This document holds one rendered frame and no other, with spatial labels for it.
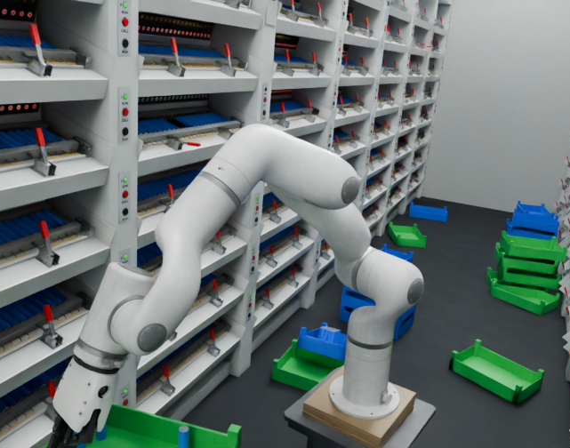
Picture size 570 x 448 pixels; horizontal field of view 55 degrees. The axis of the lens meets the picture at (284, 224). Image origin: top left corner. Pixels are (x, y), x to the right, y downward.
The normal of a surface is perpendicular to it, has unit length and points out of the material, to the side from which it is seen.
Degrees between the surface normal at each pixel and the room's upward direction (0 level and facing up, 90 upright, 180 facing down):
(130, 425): 90
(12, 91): 109
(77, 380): 66
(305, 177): 82
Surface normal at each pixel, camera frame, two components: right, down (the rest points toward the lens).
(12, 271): 0.37, -0.84
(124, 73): 0.91, 0.20
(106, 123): -0.41, 0.24
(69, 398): -0.62, -0.20
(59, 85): 0.83, 0.49
